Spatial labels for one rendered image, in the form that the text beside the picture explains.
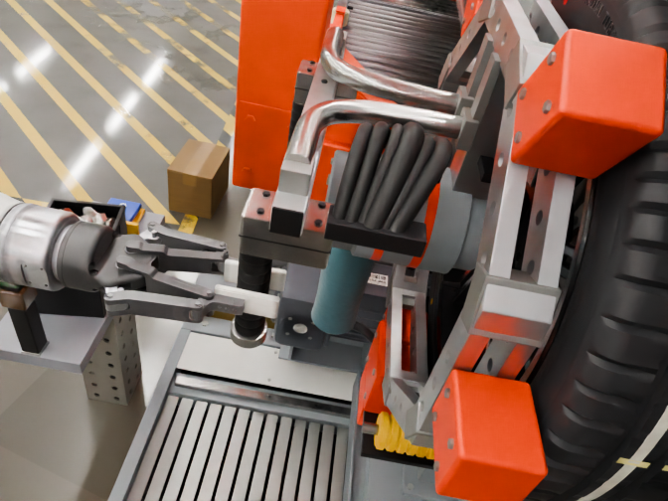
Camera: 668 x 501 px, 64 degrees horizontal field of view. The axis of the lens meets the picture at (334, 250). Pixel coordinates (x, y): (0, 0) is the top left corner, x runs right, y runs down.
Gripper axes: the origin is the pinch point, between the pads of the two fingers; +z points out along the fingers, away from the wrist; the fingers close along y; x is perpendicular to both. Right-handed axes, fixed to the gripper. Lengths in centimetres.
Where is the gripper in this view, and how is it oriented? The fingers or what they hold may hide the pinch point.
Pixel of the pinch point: (251, 288)
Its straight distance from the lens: 60.4
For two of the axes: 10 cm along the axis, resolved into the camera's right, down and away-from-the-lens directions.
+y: -1.0, 6.5, -7.5
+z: 9.8, 2.0, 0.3
